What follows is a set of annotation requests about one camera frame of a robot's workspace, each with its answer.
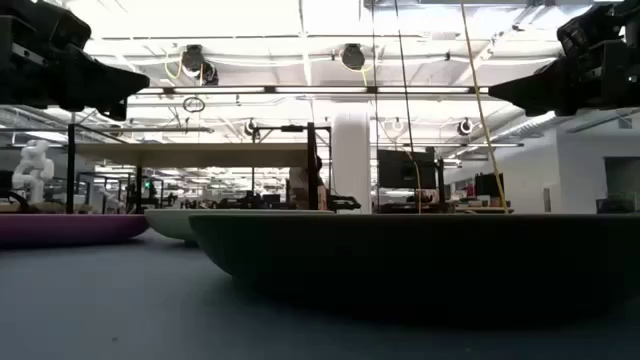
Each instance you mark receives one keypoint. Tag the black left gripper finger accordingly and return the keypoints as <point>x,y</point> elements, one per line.
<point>100,80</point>
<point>117,111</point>

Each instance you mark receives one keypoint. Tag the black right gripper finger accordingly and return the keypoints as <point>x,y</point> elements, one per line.
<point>550,87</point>

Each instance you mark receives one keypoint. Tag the pale green plate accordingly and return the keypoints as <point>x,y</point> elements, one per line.
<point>170,225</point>

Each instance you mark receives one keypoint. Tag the purple plate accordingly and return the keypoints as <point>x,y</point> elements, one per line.
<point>65,230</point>

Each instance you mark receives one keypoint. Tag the black plate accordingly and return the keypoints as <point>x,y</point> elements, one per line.
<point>400,260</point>

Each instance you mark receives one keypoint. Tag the white robot figure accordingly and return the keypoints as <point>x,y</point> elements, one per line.
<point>32,170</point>

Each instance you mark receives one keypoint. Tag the small black monitor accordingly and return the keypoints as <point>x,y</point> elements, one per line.
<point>489,185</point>

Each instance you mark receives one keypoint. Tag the person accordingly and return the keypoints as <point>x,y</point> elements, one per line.
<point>300,186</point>

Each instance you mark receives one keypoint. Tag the long ceiling light strip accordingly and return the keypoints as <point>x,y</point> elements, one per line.
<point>320,90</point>

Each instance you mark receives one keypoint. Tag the white round column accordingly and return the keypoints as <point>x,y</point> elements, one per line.
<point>351,160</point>

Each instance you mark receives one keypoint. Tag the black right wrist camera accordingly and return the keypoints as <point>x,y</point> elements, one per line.
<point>590,30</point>

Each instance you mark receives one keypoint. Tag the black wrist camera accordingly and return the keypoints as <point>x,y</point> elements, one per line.
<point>45,22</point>
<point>590,30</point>

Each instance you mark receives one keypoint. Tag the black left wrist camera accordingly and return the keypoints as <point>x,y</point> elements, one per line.
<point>45,22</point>

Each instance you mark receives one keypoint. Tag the wooden shelf with black frame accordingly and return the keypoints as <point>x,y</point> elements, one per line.
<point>200,155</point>

